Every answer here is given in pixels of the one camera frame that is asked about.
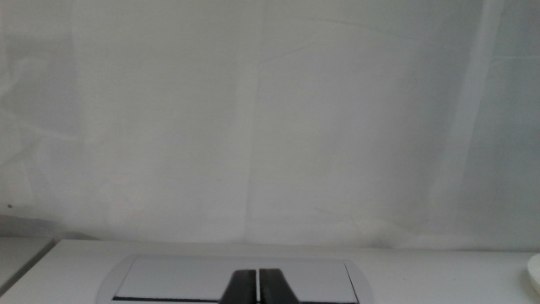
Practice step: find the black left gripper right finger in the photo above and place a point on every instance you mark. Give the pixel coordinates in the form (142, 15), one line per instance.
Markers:
(274, 289)

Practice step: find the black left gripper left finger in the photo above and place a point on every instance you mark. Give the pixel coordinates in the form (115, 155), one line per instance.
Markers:
(240, 289)

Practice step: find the white fabric backdrop curtain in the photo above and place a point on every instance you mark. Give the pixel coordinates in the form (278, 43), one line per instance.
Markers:
(270, 118)

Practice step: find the white shallow bowl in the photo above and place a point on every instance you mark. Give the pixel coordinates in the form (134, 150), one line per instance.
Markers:
(536, 274)

